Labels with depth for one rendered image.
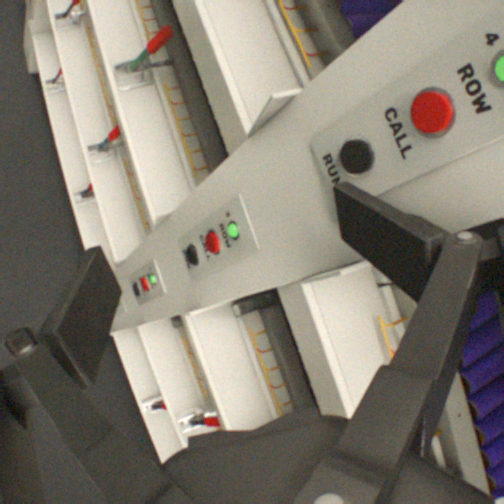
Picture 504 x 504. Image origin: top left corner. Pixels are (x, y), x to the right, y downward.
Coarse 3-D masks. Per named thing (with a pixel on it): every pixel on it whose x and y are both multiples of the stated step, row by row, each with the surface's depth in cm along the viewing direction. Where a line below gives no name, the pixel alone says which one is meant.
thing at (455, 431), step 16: (400, 304) 24; (416, 304) 23; (400, 320) 24; (384, 336) 24; (448, 400) 23; (464, 400) 23; (448, 416) 23; (464, 416) 23; (448, 432) 23; (464, 432) 23; (448, 448) 23; (464, 448) 23; (448, 464) 24; (464, 464) 23; (480, 464) 23; (464, 480) 23; (480, 480) 23
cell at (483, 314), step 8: (480, 296) 26; (488, 296) 26; (480, 304) 25; (488, 304) 25; (496, 304) 26; (480, 312) 25; (488, 312) 25; (496, 312) 26; (480, 320) 25; (472, 328) 25
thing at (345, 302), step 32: (480, 224) 29; (288, 288) 26; (320, 288) 24; (352, 288) 25; (320, 320) 24; (352, 320) 25; (384, 320) 25; (320, 352) 24; (352, 352) 24; (384, 352) 25; (320, 384) 26; (352, 384) 24
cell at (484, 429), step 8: (496, 408) 25; (488, 416) 25; (496, 416) 25; (480, 424) 24; (488, 424) 24; (496, 424) 24; (480, 432) 24; (488, 432) 24; (496, 432) 24; (488, 440) 24
